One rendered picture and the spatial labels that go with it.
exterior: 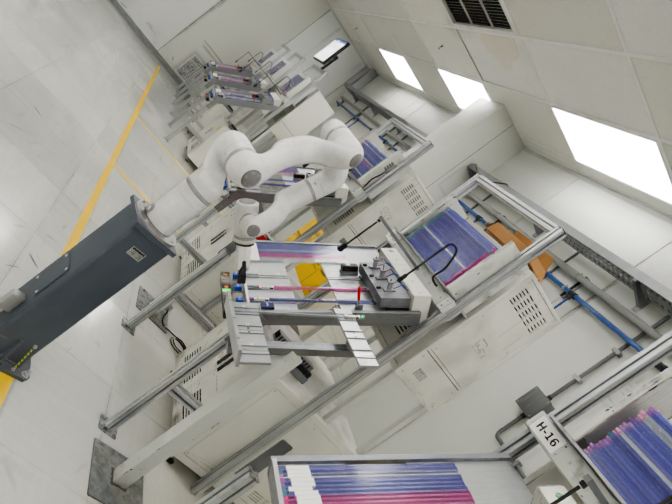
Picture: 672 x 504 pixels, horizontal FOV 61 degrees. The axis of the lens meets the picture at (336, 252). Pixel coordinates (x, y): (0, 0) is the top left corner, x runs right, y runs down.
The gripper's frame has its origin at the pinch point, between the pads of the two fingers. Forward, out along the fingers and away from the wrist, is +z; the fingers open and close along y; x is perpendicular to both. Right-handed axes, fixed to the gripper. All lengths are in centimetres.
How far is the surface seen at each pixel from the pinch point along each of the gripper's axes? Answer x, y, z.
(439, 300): 81, 9, 3
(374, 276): 59, -13, 4
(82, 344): -62, -22, 45
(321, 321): 31.6, 10.0, 13.3
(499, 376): 184, -79, 109
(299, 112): 99, -460, 16
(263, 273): 12.0, -25.2, 10.2
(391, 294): 62, 3, 4
